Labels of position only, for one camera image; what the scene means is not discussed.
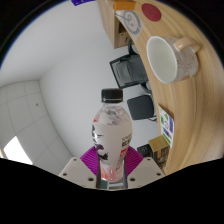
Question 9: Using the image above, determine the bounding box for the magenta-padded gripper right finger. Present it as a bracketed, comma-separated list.
[122, 145, 166, 190]

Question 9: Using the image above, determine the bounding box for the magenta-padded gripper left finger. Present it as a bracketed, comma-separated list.
[58, 146, 102, 190]

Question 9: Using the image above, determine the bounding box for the clear bottle with black cap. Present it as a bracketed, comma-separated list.
[91, 88, 133, 184]

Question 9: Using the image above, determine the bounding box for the dark brown carton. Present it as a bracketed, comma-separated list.
[136, 143, 153, 158]

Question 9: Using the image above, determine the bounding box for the brown carton with tan stripe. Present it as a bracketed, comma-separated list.
[148, 134, 171, 160]

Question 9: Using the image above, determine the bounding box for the white leaflet with green print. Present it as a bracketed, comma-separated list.
[157, 104, 175, 148]

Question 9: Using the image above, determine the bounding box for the black solid-back office chair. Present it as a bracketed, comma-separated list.
[126, 94, 158, 122]

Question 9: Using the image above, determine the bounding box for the ceiling light panel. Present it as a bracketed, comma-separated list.
[2, 135, 34, 165]

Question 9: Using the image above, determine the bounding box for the black mesh-back office chair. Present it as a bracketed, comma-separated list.
[109, 53, 150, 90]

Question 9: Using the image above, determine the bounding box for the white speckled ceramic mug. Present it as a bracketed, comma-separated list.
[146, 35, 202, 85]

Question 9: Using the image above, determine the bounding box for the wooden side desk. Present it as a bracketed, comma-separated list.
[96, 0, 134, 50]

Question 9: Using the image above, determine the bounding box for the flat round red coaster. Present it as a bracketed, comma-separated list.
[141, 2, 162, 23]

